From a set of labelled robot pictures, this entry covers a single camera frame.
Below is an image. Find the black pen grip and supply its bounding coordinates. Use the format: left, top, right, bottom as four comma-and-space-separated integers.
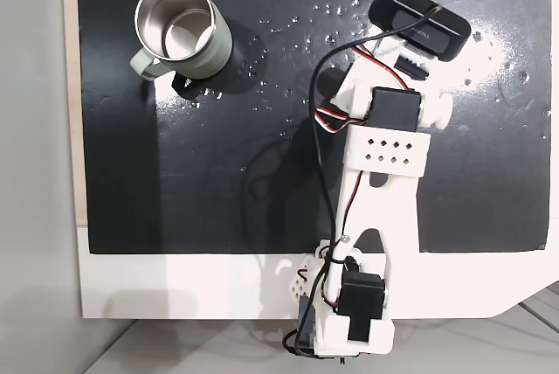
171, 73, 204, 100

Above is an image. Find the black table mat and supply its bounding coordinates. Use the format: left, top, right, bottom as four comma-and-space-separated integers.
76, 0, 552, 256

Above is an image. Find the black camera cable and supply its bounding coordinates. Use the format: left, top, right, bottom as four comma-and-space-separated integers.
282, 4, 442, 356

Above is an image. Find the pale green steel mug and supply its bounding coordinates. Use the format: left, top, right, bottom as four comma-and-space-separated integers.
128, 0, 233, 83

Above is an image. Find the red white black servo wire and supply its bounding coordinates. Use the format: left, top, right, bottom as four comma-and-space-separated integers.
354, 44, 412, 92
313, 102, 373, 135

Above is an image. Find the black oval camera box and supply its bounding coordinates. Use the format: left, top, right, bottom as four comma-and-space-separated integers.
368, 0, 473, 63

